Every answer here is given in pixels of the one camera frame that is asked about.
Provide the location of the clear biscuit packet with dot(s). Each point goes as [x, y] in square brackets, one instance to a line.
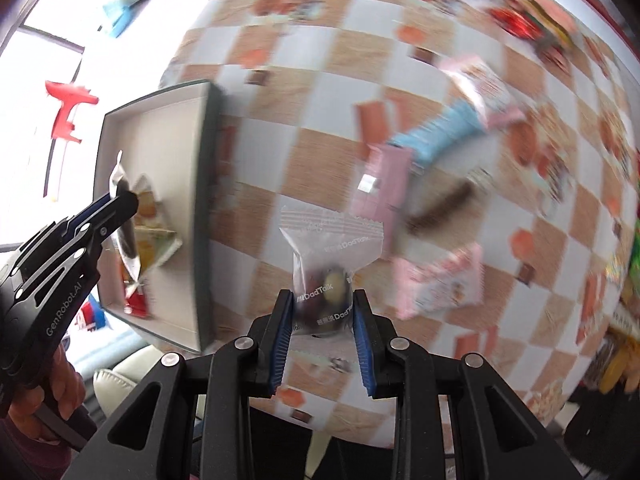
[147, 205]

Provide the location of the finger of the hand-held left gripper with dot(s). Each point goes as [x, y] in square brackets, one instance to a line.
[82, 219]
[117, 210]

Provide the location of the yellow green snack packet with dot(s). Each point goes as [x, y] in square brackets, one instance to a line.
[157, 245]

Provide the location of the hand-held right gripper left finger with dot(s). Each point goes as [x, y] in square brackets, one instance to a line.
[282, 340]

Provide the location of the clear packet with seeded bar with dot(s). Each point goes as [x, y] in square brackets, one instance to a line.
[440, 207]

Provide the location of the plain pink snack packet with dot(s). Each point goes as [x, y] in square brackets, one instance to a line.
[382, 185]

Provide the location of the blue plastic dustpan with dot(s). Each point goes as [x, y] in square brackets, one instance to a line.
[117, 15]

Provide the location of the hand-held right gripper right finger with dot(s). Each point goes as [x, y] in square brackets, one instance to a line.
[362, 345]

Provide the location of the shiny red snack packet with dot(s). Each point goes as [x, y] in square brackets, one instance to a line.
[517, 22]

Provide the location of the checked printed tablecloth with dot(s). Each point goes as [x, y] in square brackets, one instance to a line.
[310, 110]

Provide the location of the pink printed snack packet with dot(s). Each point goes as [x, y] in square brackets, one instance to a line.
[440, 280]

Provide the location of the cream leather seat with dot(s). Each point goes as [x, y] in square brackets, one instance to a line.
[125, 380]

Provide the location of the red plastic stool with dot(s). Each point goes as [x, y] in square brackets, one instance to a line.
[65, 110]

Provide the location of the clear packet with brown stick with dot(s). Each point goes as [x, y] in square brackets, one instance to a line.
[125, 245]

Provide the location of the blue red toy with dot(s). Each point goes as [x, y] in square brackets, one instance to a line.
[92, 317]

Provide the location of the pile of colourful packets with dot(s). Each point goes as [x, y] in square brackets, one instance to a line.
[617, 365]

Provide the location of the clear packet with round snack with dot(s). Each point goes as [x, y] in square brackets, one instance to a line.
[330, 250]

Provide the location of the person's left forearm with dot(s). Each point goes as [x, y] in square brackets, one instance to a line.
[25, 455]

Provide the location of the light blue snack packet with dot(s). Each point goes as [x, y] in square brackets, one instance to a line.
[440, 132]

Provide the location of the pale pink snack packet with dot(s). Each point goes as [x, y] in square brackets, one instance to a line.
[482, 87]

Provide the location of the grey shallow cardboard box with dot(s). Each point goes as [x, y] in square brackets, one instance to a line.
[150, 145]

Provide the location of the person's left hand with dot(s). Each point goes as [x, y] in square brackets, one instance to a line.
[65, 390]

